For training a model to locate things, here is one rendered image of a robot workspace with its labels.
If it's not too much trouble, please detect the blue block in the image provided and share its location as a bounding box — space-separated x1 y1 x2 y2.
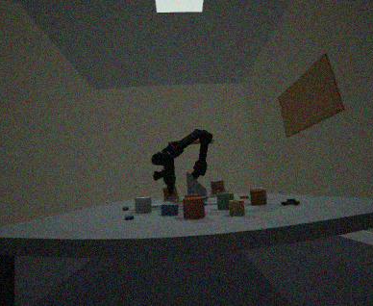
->
161 203 178 217

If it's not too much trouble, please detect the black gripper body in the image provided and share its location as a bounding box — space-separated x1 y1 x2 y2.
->
163 166 176 182

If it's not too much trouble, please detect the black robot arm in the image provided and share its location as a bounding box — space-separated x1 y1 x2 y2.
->
151 129 212 181

